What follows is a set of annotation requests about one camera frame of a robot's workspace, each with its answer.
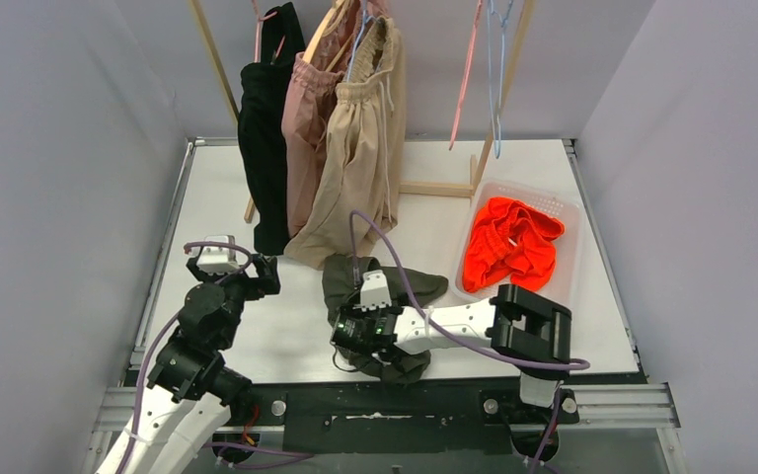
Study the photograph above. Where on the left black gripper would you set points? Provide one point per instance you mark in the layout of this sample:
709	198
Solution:
265	275

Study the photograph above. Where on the olive green shorts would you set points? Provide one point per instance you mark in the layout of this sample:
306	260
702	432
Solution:
338	286

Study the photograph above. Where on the beige shorts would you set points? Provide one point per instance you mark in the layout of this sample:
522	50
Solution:
365	150

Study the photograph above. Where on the orange shorts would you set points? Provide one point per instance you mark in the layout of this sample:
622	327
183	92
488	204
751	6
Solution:
510	239

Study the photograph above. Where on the light blue wire hanger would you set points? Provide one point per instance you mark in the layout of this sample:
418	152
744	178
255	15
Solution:
498	15

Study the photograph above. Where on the pink hanger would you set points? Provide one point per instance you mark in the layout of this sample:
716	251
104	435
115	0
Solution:
260	33
464	84

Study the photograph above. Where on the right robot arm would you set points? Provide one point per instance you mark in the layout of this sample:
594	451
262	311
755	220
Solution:
393	341

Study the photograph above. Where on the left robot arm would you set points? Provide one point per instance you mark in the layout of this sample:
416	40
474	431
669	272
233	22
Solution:
184	390

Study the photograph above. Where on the black shorts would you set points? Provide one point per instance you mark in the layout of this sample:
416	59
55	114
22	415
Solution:
261	142

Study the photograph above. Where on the pink shorts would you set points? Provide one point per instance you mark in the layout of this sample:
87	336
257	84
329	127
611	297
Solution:
310	100

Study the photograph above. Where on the pink hanger on black shorts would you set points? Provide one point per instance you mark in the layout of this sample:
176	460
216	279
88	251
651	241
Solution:
260	33

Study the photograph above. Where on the wooden hanger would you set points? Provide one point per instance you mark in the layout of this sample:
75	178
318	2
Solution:
326	47

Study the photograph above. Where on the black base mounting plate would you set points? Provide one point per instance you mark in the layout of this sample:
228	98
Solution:
432	416

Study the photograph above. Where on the white plastic basket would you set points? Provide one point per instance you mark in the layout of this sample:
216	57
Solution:
562	286

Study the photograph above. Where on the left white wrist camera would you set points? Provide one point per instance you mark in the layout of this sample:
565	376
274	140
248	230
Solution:
214	260

